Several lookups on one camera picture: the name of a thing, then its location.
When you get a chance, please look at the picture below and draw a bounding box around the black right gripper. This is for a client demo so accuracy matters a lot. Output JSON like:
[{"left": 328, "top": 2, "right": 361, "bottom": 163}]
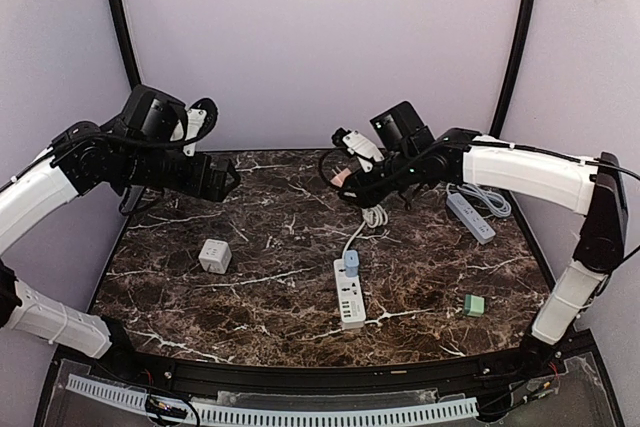
[{"left": 338, "top": 150, "right": 421, "bottom": 210}]

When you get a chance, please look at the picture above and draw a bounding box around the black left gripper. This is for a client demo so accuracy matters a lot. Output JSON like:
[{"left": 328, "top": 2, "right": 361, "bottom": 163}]
[{"left": 118, "top": 142, "right": 240, "bottom": 201}]

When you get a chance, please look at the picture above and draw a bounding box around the pink plug charger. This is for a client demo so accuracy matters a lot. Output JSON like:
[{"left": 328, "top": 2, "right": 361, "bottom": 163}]
[{"left": 330, "top": 168, "right": 352, "bottom": 187}]

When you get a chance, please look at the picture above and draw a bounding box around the white cube socket adapter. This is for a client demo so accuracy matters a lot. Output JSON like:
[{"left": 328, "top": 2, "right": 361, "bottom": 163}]
[{"left": 198, "top": 239, "right": 232, "bottom": 275}]

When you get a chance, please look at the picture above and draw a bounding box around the blue plug charger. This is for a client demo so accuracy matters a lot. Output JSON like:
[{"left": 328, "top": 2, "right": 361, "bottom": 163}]
[{"left": 343, "top": 249, "right": 360, "bottom": 278}]

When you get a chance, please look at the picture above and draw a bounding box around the grey blue power strip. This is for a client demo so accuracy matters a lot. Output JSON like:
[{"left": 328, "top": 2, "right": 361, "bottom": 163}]
[{"left": 446, "top": 193, "right": 496, "bottom": 245}]

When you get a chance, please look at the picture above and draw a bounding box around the white power strip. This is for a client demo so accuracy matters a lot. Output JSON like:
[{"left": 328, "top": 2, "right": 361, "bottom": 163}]
[{"left": 333, "top": 259, "right": 366, "bottom": 330}]

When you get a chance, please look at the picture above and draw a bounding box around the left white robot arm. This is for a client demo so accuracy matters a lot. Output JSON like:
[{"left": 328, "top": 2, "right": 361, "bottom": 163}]
[{"left": 1, "top": 85, "right": 241, "bottom": 383}]

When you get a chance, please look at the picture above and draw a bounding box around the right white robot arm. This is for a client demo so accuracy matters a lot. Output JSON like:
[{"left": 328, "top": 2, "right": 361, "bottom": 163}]
[{"left": 332, "top": 127, "right": 630, "bottom": 345}]

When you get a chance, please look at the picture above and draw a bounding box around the green plug charger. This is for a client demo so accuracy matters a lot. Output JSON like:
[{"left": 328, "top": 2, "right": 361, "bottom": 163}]
[{"left": 463, "top": 294, "right": 485, "bottom": 318}]

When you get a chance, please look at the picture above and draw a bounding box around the small circuit board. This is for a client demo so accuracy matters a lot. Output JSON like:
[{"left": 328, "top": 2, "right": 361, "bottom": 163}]
[{"left": 145, "top": 396, "right": 187, "bottom": 419}]

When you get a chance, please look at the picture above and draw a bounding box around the white power strip cable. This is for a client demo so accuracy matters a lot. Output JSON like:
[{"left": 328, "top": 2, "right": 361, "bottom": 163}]
[{"left": 339, "top": 201, "right": 390, "bottom": 259}]

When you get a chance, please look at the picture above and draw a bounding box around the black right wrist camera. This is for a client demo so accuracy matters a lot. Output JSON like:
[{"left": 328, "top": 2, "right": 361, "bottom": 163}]
[{"left": 370, "top": 101, "right": 435, "bottom": 157}]

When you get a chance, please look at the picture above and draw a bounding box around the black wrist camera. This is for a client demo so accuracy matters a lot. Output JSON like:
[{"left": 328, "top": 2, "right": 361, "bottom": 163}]
[
  {"left": 370, "top": 101, "right": 435, "bottom": 157},
  {"left": 121, "top": 84, "right": 186, "bottom": 142}
]

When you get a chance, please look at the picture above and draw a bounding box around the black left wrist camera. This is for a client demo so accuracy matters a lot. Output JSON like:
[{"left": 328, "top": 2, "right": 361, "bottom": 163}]
[{"left": 121, "top": 84, "right": 186, "bottom": 142}]

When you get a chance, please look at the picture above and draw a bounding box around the grey power strip cable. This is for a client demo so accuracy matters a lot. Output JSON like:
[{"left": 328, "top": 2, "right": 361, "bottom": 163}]
[{"left": 462, "top": 184, "right": 514, "bottom": 221}]

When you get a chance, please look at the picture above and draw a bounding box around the white slotted cable duct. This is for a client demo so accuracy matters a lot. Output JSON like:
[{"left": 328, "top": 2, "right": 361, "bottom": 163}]
[{"left": 66, "top": 373, "right": 479, "bottom": 426}]

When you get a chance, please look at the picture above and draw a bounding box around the left black frame post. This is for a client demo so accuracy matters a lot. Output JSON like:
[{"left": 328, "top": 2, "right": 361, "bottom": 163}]
[{"left": 107, "top": 0, "right": 142, "bottom": 89}]

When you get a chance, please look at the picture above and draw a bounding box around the black frame post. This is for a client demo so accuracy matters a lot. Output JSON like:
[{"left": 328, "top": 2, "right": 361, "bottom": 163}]
[
  {"left": 107, "top": 0, "right": 142, "bottom": 89},
  {"left": 489, "top": 0, "right": 535, "bottom": 137}
]

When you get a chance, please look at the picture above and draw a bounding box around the black front rail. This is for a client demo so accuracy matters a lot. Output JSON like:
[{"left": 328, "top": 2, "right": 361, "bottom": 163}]
[{"left": 54, "top": 334, "right": 596, "bottom": 401}]

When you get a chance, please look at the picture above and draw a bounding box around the right black frame post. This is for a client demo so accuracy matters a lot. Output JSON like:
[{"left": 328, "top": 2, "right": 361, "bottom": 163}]
[{"left": 489, "top": 0, "right": 535, "bottom": 137}]

